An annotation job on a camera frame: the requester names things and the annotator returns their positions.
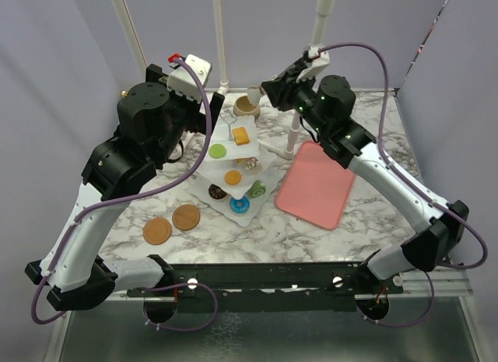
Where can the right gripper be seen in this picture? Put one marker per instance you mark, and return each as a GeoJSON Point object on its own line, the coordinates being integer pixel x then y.
{"type": "Point", "coordinates": [279, 91]}

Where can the chocolate donut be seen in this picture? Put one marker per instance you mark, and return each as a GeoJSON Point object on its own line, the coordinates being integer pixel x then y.
{"type": "Point", "coordinates": [216, 193]}

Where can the white pvc frame pole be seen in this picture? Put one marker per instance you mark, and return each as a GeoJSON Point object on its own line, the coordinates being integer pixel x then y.
{"type": "Point", "coordinates": [323, 11]}
{"type": "Point", "coordinates": [125, 18]}
{"type": "Point", "coordinates": [220, 46]}

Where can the wooden coaster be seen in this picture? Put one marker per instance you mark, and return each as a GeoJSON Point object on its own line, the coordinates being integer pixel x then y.
{"type": "Point", "coordinates": [186, 217]}
{"type": "Point", "coordinates": [157, 231]}

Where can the blue frosted donut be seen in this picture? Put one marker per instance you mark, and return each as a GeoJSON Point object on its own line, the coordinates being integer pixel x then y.
{"type": "Point", "coordinates": [239, 206]}

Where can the white pvc frame middle pole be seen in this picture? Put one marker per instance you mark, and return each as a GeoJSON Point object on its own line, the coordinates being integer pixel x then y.
{"type": "Point", "coordinates": [220, 46]}

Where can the beige ceramic cup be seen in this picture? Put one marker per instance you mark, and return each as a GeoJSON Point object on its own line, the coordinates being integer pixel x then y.
{"type": "Point", "coordinates": [243, 107]}

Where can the white pvc frame right pole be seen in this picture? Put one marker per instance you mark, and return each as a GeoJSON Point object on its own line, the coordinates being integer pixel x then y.
{"type": "Point", "coordinates": [323, 11]}

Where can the chocolate swiss roll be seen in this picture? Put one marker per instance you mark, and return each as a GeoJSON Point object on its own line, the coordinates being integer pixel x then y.
{"type": "Point", "coordinates": [252, 165]}

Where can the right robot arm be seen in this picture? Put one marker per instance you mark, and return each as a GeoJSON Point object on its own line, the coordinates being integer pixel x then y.
{"type": "Point", "coordinates": [326, 106]}

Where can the white pvc frame left pole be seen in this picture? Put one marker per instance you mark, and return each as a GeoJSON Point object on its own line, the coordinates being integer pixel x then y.
{"type": "Point", "coordinates": [125, 18]}

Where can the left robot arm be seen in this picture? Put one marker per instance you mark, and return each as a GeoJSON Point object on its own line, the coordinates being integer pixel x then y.
{"type": "Point", "coordinates": [152, 117]}

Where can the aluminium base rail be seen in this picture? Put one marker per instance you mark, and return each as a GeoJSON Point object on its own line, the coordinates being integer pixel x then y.
{"type": "Point", "coordinates": [337, 280]}

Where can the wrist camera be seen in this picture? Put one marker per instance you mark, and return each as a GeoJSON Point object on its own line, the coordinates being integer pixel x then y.
{"type": "Point", "coordinates": [315, 61]}
{"type": "Point", "coordinates": [180, 81]}

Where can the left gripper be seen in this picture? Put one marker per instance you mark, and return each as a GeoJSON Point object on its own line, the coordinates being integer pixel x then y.
{"type": "Point", "coordinates": [198, 122]}

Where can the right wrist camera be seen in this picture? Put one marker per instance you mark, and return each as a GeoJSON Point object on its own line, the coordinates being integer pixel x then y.
{"type": "Point", "coordinates": [315, 61]}

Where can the yellow round biscuit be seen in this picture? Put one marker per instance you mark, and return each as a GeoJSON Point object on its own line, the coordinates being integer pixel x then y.
{"type": "Point", "coordinates": [232, 177]}

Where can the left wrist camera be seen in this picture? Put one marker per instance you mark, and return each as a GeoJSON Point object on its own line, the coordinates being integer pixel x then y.
{"type": "Point", "coordinates": [180, 81]}

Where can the green round pastry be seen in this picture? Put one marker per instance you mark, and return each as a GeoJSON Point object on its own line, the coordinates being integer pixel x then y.
{"type": "Point", "coordinates": [217, 151]}

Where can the pink serving tray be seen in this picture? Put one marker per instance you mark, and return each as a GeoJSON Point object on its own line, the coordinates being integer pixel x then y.
{"type": "Point", "coordinates": [316, 188]}

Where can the white tiered serving stand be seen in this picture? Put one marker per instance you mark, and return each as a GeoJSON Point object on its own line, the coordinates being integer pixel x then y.
{"type": "Point", "coordinates": [212, 171]}

